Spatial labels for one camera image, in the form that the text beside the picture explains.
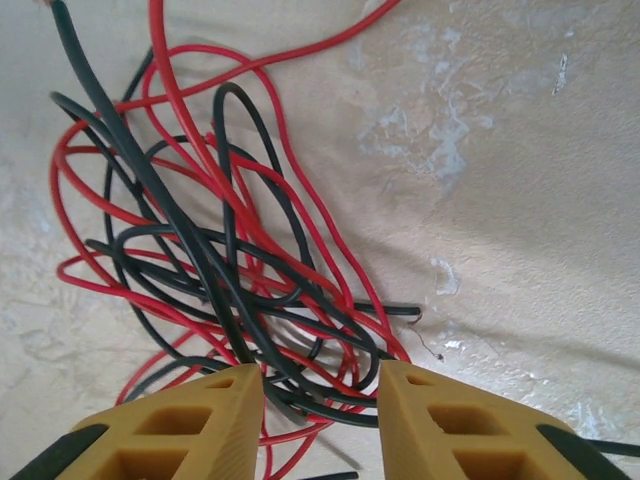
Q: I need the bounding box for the black cable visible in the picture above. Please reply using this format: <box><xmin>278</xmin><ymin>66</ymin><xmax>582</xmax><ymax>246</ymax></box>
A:
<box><xmin>49</xmin><ymin>0</ymin><xmax>261</xmax><ymax>371</ymax></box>
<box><xmin>49</xmin><ymin>84</ymin><xmax>424</xmax><ymax>429</ymax></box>

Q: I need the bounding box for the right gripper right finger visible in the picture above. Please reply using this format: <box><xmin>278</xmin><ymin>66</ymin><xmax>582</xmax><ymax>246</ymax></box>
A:
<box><xmin>377</xmin><ymin>362</ymin><xmax>631</xmax><ymax>480</ymax></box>

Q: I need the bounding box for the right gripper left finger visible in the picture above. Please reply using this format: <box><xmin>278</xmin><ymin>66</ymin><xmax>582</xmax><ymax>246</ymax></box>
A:
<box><xmin>0</xmin><ymin>363</ymin><xmax>264</xmax><ymax>480</ymax></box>

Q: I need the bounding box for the red cable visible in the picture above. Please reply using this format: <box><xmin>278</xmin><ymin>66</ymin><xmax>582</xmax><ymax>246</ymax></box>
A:
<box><xmin>49</xmin><ymin>0</ymin><xmax>411</xmax><ymax>480</ymax></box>
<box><xmin>147</xmin><ymin>0</ymin><xmax>361</xmax><ymax>396</ymax></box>

